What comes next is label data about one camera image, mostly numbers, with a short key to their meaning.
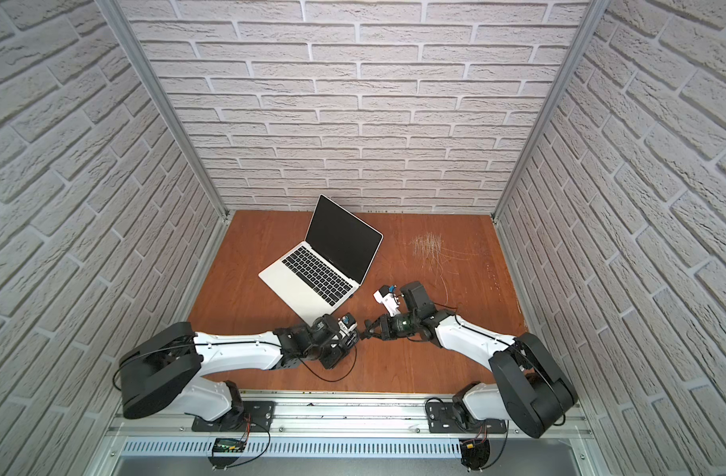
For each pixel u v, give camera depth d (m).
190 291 1.02
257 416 0.74
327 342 0.68
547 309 0.90
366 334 0.80
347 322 0.76
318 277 1.00
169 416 1.72
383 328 0.75
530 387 0.42
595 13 0.69
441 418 0.73
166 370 0.43
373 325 0.79
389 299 0.79
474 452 0.70
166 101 0.87
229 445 0.71
